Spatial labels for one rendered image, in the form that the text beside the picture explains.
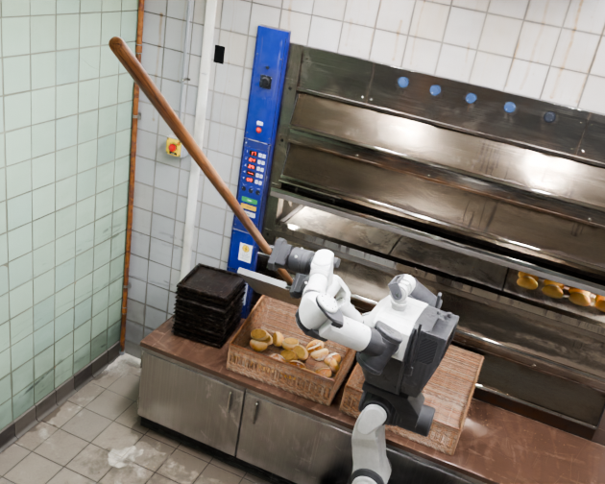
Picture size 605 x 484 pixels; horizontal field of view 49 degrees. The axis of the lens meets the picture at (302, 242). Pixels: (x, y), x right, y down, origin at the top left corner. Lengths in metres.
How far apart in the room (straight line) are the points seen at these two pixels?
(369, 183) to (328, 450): 1.29
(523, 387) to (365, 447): 1.07
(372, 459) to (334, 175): 1.36
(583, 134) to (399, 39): 0.88
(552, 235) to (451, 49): 0.94
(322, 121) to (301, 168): 0.27
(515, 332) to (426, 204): 0.76
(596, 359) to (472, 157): 1.11
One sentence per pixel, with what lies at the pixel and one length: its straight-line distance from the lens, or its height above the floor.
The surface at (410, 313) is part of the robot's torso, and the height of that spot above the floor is 1.41.
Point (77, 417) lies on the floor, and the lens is 3.95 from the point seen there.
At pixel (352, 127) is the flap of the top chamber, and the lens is 3.20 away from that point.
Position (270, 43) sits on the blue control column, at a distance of 3.26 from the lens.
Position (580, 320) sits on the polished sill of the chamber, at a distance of 3.33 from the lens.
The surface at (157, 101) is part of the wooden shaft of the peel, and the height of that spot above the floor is 2.20.
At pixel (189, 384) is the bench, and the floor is 0.43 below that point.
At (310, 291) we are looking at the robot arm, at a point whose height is 1.54.
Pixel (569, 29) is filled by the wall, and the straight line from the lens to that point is 3.00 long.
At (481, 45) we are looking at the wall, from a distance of 3.03.
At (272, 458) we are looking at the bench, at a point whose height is 0.19.
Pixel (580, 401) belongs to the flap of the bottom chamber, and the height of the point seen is 0.76.
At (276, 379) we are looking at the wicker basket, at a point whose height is 0.62.
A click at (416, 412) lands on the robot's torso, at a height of 1.04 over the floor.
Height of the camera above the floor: 2.57
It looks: 25 degrees down
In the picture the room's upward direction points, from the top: 10 degrees clockwise
